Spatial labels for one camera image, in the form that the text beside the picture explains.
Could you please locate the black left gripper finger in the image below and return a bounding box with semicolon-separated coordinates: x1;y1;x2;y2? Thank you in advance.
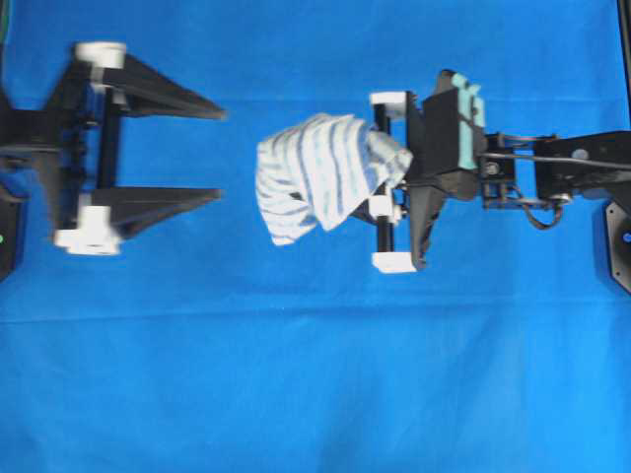
91;187;222;239
102;54;228;120

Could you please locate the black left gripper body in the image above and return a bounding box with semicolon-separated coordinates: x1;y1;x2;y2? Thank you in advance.
1;41;126;256

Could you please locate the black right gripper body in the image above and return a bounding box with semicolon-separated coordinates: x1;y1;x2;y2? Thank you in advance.
369;70;478;274

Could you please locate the white blue-striped towel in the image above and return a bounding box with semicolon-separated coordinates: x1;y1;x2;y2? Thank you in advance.
255;113;413;246

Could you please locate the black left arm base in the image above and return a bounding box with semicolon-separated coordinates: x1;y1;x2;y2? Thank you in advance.
0;173;29;282

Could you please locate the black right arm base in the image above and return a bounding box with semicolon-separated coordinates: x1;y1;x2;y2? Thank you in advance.
601;200;630;295

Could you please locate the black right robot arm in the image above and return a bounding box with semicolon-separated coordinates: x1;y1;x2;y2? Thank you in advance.
365;70;630;274

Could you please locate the blue tablecloth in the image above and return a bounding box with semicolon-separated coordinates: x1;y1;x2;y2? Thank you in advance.
1;1;630;472

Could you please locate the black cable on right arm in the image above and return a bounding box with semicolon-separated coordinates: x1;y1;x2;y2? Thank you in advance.
476;151;631;171

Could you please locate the teal wrist camera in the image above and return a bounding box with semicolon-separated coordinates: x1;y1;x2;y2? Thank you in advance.
451;73;485;170

